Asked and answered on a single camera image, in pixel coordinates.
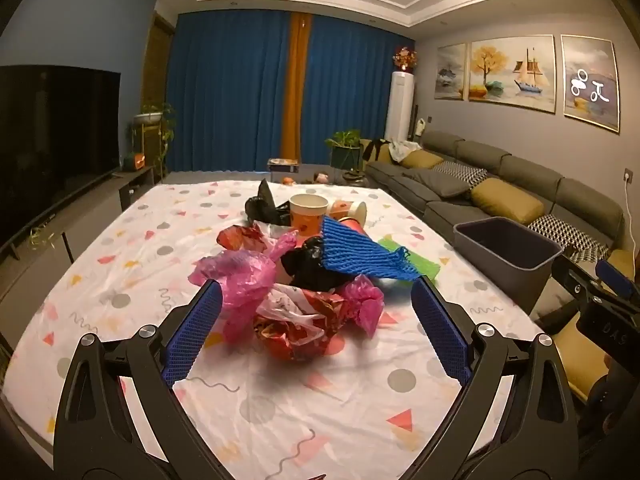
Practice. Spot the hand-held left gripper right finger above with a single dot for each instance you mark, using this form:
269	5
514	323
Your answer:
440	330

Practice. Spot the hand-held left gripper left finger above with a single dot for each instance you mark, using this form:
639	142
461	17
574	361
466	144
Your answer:
195	330

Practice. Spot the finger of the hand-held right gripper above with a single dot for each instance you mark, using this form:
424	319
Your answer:
570	275
615	277

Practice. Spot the green foam net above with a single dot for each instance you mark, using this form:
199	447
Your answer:
425	267

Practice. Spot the grey plastic bin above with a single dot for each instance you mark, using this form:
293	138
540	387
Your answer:
505	255

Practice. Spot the pink plastic bag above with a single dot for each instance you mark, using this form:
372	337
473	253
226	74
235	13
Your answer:
367	305
240	272

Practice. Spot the red and white plastic bag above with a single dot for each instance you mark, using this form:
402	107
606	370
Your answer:
295	325

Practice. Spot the red printed plastic bag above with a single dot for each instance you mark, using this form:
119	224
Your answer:
237	237

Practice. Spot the blue foam net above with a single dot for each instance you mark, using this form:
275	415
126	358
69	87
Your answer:
365	255

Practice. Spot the black plastic bag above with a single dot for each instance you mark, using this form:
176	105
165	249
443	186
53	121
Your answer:
262	205
307	265

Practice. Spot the red paper cup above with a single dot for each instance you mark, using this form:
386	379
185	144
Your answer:
352	226

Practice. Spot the small orange paper cup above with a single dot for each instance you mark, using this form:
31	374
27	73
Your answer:
350	208

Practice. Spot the black and white patterned cushion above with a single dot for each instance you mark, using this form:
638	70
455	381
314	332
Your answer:
465	172
570	235

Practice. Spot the yellow seat cushion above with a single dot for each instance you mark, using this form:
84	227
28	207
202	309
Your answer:
580	360

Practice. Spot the white patterned tablecloth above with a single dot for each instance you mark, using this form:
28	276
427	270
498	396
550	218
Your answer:
150	260

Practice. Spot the large yellow cushion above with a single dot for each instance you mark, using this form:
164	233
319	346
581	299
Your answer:
507	200

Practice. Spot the grey sofa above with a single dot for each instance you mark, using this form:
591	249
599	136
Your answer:
525	170

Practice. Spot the grey cushion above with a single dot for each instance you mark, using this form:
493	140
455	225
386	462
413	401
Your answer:
435	182

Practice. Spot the grey television stand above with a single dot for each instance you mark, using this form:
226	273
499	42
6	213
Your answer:
90	210

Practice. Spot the small yellow cushion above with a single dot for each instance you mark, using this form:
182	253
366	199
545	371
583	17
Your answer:
422	159

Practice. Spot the dried straw bundle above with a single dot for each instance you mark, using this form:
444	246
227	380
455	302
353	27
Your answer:
40	237

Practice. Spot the white cloth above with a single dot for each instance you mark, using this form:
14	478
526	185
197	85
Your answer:
406	149

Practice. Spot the cardboard box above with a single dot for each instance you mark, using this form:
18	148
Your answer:
282	166

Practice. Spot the small doll toy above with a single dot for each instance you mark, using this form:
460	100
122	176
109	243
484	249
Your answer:
321	178

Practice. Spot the gold framed painting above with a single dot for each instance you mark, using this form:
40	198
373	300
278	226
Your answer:
590	82

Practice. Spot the green potted plant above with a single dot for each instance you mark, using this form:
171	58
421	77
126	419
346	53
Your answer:
345	152

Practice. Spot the trailing plant on stand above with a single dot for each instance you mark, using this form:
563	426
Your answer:
160	125

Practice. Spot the sailboat and tree painting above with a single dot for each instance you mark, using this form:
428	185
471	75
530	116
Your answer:
510	72

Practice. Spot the white standing air conditioner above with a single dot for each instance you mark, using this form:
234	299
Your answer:
400	105

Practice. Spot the black television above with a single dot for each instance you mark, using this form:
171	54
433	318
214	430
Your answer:
50	150

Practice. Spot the small landscape painting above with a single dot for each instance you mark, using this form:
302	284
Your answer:
450	71

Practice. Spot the blue curtain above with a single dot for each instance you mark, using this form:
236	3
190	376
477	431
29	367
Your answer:
225	95
350	90

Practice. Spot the orange curtain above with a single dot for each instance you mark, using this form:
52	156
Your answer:
296	90

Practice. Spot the wooden door panel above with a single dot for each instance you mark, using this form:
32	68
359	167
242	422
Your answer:
157	60

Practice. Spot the red flower decoration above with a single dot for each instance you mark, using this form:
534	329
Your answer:
404	57

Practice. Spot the wall socket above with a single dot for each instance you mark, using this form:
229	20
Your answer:
628	175

